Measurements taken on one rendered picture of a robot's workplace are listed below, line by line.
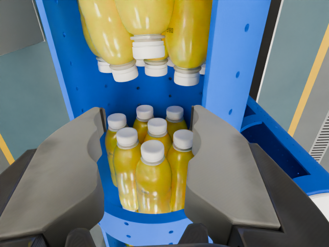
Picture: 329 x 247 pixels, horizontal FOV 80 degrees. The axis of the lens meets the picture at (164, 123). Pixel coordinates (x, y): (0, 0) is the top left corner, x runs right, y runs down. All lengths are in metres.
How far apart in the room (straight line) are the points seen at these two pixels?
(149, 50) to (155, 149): 0.16
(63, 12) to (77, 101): 0.14
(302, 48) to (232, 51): 1.55
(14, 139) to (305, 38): 2.34
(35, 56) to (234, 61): 1.52
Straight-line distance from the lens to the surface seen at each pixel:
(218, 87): 0.20
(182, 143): 0.35
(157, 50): 0.24
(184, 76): 0.29
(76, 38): 0.38
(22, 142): 2.07
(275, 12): 1.42
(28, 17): 1.48
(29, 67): 1.69
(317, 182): 0.79
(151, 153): 0.31
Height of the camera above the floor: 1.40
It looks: 59 degrees down
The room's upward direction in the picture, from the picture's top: 176 degrees clockwise
